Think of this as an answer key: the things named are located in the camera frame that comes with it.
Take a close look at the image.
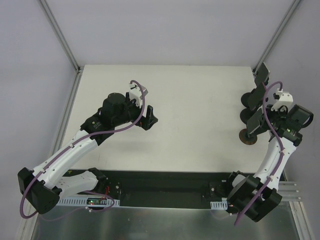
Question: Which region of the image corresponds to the black phone purple edge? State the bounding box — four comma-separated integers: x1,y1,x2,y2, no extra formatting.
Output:
247,83,266,111

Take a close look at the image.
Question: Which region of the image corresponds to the black phone stand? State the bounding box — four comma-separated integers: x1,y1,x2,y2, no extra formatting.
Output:
240,78,269,108
239,108,255,125

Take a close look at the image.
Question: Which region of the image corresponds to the dark grey phone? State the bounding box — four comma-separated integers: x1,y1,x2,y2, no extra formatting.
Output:
238,128,258,146

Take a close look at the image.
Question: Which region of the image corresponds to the black phone silver edge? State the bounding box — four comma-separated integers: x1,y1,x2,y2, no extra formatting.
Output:
254,62,270,87

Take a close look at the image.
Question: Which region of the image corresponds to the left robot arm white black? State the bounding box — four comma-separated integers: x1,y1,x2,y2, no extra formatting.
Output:
17,88,158,219

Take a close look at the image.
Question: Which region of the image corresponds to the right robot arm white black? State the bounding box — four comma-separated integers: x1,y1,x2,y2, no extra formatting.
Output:
225,104,314,224

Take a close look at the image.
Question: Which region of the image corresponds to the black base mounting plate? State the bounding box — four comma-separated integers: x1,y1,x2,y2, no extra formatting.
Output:
97,170,231,210

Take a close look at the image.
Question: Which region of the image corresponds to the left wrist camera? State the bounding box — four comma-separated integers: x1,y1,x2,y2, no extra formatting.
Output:
129,83,148,108

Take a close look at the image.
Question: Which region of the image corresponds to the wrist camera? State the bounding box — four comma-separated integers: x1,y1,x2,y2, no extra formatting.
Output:
129,83,148,108
271,89,294,112

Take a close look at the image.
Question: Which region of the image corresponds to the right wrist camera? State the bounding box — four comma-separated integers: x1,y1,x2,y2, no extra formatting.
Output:
271,89,294,112

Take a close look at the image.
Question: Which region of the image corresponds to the aluminium frame post right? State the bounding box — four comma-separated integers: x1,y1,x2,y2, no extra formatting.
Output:
252,0,304,76

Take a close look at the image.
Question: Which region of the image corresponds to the aluminium frame post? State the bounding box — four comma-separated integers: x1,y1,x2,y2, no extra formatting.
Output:
37,0,82,73
252,0,304,76

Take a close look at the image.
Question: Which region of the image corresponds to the aluminium frame rail left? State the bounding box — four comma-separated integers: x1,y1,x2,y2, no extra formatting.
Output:
48,68,83,158

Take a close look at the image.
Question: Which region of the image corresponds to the white cable duct right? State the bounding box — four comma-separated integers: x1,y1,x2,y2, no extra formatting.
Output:
210,200,228,211

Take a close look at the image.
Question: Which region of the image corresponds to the white cable duct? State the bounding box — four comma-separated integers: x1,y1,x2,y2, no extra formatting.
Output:
57,197,120,208
210,200,228,211

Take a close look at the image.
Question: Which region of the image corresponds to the white cable duct left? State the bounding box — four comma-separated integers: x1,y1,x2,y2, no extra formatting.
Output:
57,197,120,208

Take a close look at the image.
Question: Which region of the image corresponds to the aluminium frame post left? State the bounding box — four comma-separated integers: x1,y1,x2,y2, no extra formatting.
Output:
37,0,82,73

